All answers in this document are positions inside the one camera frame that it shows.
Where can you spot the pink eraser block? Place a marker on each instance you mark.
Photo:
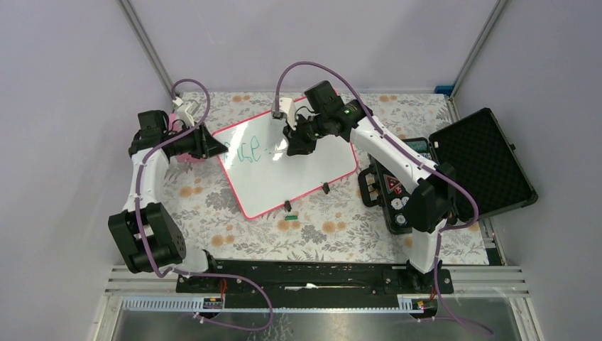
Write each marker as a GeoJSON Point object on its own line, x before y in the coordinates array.
{"type": "Point", "coordinates": [181, 157]}

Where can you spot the floral table mat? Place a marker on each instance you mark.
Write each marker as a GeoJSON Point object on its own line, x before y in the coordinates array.
{"type": "Point", "coordinates": [332, 227]}

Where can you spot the black poker chip case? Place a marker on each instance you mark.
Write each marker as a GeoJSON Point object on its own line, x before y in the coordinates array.
{"type": "Point", "coordinates": [475, 154]}

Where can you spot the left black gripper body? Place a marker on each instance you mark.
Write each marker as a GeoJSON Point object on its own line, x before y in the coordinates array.
{"type": "Point", "coordinates": [189, 143]}

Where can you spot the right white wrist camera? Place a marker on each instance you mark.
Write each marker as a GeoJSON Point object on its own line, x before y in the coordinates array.
{"type": "Point", "coordinates": [284, 108]}

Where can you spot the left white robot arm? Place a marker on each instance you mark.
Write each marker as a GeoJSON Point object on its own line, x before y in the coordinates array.
{"type": "Point", "coordinates": [145, 234]}

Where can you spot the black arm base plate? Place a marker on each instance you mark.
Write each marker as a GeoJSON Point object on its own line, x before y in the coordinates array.
{"type": "Point", "coordinates": [308, 285]}

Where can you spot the blue clip at corner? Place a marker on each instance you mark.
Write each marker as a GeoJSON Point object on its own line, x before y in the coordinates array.
{"type": "Point", "coordinates": [446, 90]}

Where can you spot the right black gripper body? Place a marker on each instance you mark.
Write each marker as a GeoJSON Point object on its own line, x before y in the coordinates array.
{"type": "Point", "coordinates": [307, 131]}

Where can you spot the pink framed whiteboard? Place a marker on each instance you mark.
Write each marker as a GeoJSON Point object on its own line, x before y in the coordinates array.
{"type": "Point", "coordinates": [263, 177]}

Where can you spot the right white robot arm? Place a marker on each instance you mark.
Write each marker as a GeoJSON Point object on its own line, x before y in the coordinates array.
{"type": "Point", "coordinates": [400, 160]}

